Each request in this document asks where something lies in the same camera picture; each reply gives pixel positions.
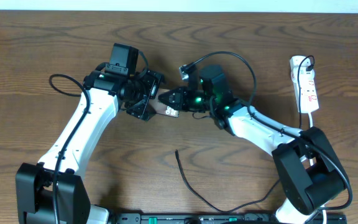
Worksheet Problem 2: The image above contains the white power strip cord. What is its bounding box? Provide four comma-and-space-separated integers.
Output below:
308, 113, 328, 224

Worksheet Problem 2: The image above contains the black USB charging cable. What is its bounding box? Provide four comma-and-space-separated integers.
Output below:
174, 55, 316, 214

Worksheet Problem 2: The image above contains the Galaxy S25 Ultra smartphone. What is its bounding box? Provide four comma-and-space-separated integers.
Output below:
149, 88, 179, 118

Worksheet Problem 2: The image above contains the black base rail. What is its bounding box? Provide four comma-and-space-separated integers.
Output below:
109, 212, 347, 224

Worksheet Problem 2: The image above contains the white power strip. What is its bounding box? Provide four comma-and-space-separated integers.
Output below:
290, 55, 319, 114

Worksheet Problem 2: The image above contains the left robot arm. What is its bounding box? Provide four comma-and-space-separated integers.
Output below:
15, 70, 165, 223

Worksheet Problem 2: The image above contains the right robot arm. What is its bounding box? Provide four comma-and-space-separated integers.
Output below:
158, 65, 351, 223

